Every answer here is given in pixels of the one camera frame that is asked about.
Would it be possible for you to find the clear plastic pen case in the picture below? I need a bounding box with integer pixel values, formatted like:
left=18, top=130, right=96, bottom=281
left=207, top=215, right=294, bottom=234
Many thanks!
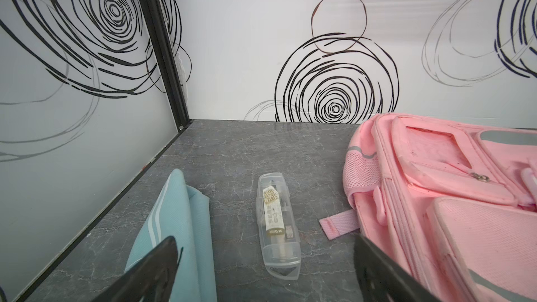
left=256, top=173, right=302, bottom=280

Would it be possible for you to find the teal folded cloth pouch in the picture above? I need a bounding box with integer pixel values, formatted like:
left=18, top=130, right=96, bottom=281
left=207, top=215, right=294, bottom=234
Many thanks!
left=125, top=169, right=218, bottom=301

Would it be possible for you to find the pink student backpack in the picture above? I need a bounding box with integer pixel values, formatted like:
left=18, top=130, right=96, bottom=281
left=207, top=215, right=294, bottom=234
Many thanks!
left=320, top=113, right=536, bottom=301

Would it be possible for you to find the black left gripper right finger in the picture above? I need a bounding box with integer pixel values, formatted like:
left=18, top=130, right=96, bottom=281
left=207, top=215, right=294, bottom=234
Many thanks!
left=354, top=235, right=439, bottom=301

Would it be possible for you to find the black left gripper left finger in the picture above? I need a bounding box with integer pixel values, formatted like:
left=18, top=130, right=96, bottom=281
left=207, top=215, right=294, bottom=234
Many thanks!
left=93, top=236, right=183, bottom=302

